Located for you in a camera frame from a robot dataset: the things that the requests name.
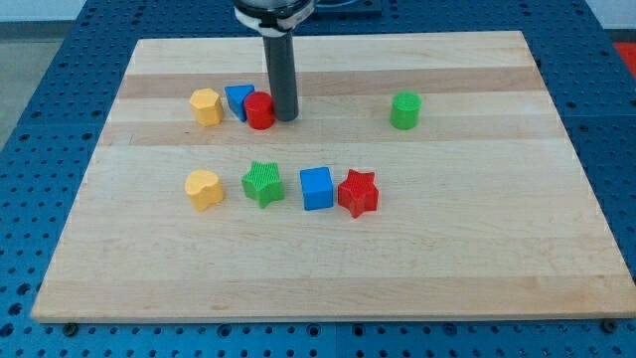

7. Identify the robot arm flange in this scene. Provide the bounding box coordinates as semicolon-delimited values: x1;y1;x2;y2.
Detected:
233;0;315;37

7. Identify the wooden board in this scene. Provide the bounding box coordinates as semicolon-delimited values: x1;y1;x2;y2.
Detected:
32;31;635;323

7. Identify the yellow heart block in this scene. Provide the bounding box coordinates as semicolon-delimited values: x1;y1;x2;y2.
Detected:
185;170;225;211

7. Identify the green cylinder block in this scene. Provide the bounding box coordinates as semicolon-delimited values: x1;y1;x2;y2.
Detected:
390;91;422;130

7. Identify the green star block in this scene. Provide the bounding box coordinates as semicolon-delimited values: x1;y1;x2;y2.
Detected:
241;161;284;209

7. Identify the blue cube block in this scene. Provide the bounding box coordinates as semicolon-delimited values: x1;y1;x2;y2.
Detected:
299;167;334;211

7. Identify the red star block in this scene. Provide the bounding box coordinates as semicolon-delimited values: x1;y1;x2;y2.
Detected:
337;169;380;218

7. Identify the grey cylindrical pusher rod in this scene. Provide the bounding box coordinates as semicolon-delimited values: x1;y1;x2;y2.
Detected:
263;32;299;121

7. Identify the yellow hexagon block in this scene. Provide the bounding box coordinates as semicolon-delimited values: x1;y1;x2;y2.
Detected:
189;89;225;126

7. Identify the red cylinder block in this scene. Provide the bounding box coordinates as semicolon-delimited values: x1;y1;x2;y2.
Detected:
243;91;275;130

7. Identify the blue triangle block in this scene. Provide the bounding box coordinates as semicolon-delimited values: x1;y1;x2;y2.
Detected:
225;85;255;122

